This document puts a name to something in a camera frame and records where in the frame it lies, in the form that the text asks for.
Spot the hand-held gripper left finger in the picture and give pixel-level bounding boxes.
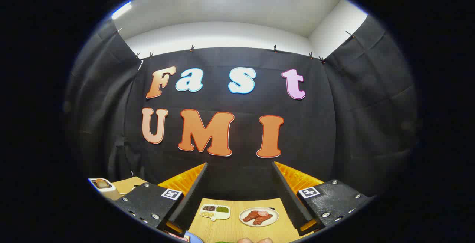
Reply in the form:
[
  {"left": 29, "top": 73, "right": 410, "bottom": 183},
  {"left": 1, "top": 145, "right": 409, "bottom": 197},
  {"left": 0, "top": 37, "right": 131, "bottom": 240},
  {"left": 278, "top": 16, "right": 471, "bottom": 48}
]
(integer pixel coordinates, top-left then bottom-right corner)
[{"left": 113, "top": 162, "right": 208, "bottom": 238}]

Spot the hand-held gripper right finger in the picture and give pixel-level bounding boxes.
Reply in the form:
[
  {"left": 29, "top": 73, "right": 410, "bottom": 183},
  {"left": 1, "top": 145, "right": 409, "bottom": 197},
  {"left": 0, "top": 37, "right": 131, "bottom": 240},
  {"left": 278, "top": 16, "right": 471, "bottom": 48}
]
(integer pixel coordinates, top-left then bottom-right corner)
[{"left": 272, "top": 161, "right": 375, "bottom": 237}]

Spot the white plate with meat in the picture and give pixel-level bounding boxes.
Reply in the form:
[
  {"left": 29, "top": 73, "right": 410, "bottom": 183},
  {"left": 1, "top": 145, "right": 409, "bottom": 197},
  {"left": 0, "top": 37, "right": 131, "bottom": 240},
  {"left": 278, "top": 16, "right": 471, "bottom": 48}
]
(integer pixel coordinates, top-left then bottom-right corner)
[{"left": 239, "top": 207, "right": 279, "bottom": 227}]

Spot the white divided dish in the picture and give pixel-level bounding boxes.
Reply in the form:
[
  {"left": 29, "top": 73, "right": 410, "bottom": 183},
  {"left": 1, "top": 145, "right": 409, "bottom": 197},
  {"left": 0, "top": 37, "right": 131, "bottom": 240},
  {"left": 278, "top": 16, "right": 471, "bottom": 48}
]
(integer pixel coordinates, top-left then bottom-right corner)
[{"left": 200, "top": 204, "right": 231, "bottom": 222}]

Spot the blue plate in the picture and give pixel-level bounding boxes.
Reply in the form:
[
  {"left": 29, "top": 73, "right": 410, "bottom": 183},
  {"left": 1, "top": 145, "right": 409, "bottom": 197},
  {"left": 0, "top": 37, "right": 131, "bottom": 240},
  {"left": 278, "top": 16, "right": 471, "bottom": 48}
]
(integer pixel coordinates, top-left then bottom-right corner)
[{"left": 184, "top": 231, "right": 204, "bottom": 243}]

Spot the cream toaster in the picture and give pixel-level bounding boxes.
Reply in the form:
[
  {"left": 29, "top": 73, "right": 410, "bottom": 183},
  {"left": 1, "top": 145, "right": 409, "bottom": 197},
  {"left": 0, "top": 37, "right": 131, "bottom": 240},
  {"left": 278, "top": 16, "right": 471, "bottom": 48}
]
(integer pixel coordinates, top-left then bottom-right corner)
[{"left": 88, "top": 178, "right": 123, "bottom": 201}]

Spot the row of small cloth clips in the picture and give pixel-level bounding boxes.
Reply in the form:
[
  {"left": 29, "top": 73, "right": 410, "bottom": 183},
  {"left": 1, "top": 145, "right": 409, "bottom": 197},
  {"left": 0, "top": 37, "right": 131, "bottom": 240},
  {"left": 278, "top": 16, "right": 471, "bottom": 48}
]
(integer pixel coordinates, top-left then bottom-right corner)
[{"left": 115, "top": 29, "right": 356, "bottom": 65}]

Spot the ceiling light panel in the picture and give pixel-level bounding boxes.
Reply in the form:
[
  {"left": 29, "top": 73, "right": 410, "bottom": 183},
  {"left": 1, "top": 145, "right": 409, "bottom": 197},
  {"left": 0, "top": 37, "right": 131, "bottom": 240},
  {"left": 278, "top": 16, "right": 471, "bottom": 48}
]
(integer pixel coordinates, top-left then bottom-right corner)
[{"left": 111, "top": 1, "right": 132, "bottom": 20}]

